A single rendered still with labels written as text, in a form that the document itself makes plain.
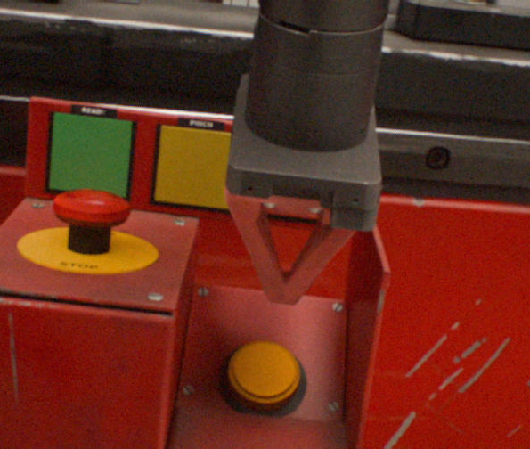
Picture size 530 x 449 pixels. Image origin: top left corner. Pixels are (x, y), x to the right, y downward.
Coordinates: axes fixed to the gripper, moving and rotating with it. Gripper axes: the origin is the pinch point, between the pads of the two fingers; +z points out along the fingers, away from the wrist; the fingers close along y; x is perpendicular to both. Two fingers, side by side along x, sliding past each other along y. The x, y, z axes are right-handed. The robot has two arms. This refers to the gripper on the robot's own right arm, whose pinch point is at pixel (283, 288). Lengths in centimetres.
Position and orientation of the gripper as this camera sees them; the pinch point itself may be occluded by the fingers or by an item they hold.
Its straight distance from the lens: 56.0
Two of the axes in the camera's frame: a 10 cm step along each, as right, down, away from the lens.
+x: -9.9, -1.1, -0.2
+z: -1.0, 8.5, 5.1
